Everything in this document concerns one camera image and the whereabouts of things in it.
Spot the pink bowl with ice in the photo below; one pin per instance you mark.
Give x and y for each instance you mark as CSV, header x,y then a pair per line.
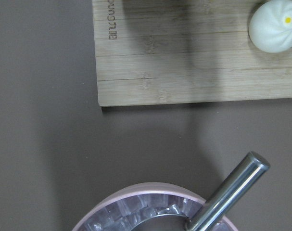
x,y
129,207

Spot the bamboo cutting board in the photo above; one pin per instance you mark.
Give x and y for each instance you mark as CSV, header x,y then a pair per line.
x,y
183,51

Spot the steel ice scoop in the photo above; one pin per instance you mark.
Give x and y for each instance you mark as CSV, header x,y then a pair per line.
x,y
237,183

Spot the white steamed bun toy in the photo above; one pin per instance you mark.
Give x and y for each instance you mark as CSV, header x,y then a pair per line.
x,y
270,28

